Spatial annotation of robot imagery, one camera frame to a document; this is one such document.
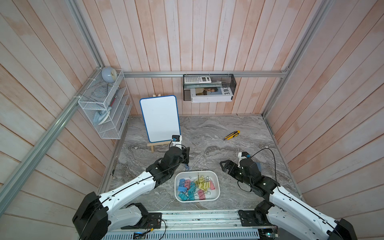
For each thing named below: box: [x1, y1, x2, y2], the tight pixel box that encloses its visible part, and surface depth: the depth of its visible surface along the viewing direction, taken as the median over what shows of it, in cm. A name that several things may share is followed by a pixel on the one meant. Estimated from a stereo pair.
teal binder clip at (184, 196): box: [178, 191, 189, 201], surface depth 81 cm
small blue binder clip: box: [178, 186, 188, 192], surface depth 83 cm
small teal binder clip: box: [188, 181, 197, 195], surface depth 80 cm
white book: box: [190, 87, 234, 103], surface depth 95 cm
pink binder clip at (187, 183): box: [185, 179, 191, 190], surface depth 84 cm
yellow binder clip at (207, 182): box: [203, 176, 211, 189], surface depth 82 cm
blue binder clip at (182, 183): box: [178, 178, 185, 188], surface depth 85 cm
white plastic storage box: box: [174, 170, 221, 203], surface depth 83 cm
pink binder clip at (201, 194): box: [198, 189, 206, 200], surface depth 82 cm
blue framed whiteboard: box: [139, 95, 181, 143], surface depth 88 cm
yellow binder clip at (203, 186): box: [198, 182, 208, 191], surface depth 82 cm
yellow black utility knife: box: [223, 130, 241, 141], surface depth 109 cm
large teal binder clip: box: [188, 187, 197, 201], surface depth 80 cm
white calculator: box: [184, 76, 212, 84], surface depth 92 cm
